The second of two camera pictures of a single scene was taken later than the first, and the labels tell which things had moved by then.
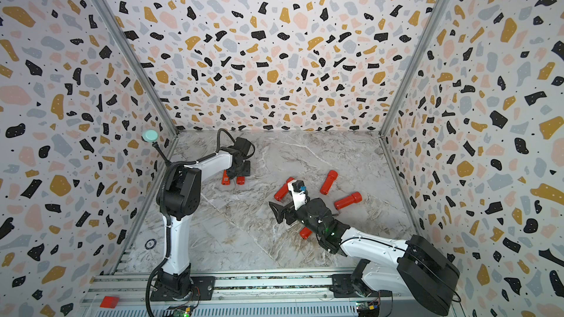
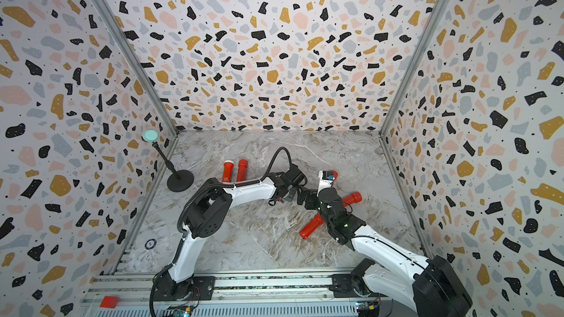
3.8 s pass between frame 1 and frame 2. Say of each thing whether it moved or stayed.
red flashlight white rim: stayed
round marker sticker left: stayed
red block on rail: stayed
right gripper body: moved
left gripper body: moved
